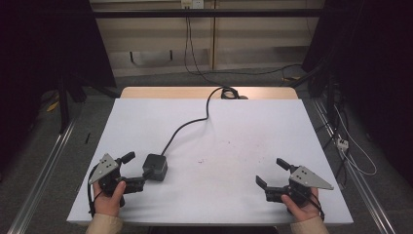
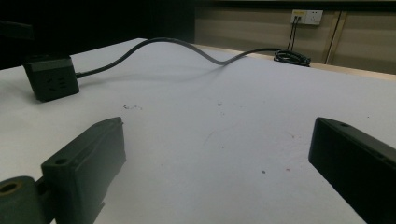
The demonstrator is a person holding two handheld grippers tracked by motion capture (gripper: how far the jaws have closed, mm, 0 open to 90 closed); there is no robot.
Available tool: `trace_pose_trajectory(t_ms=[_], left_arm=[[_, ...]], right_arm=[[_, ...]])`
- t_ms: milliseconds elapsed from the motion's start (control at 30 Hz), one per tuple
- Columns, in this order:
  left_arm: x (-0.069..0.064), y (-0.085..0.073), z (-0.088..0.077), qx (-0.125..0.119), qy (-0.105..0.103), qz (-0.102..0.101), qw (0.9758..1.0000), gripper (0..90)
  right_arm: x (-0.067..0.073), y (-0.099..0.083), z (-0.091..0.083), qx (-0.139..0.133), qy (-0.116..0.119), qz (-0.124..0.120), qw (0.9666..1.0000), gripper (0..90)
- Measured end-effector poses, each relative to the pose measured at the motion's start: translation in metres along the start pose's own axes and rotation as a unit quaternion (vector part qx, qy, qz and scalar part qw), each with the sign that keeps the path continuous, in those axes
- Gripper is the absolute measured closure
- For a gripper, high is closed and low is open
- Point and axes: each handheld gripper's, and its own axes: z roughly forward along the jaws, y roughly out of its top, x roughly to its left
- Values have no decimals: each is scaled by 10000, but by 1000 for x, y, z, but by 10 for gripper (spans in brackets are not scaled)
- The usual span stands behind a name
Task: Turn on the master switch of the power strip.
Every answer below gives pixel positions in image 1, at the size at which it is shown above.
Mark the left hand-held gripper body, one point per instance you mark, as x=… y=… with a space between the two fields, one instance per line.
x=107 y=177

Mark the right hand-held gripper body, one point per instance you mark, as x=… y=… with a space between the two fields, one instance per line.
x=303 y=180

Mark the black cube power adapter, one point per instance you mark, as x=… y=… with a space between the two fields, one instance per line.
x=156 y=167

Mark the person's left hand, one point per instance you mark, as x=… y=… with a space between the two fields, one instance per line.
x=108 y=203

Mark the person's right hand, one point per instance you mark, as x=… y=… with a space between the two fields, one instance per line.
x=302 y=209

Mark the white power strip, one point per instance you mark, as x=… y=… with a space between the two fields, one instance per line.
x=342 y=143

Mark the white table cover sheet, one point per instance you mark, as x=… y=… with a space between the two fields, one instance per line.
x=214 y=152

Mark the wooden table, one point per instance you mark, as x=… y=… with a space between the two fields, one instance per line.
x=168 y=92

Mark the black metal stand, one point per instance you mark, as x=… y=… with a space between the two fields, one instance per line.
x=63 y=104

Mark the black curtain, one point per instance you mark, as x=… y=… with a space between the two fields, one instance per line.
x=376 y=71
x=42 y=65

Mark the aluminium floor rail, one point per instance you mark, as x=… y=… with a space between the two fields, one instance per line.
x=358 y=187
x=40 y=178

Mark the black horizontal frame bar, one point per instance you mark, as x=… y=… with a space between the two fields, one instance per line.
x=207 y=13

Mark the white wall socket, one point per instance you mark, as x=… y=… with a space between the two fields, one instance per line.
x=192 y=3

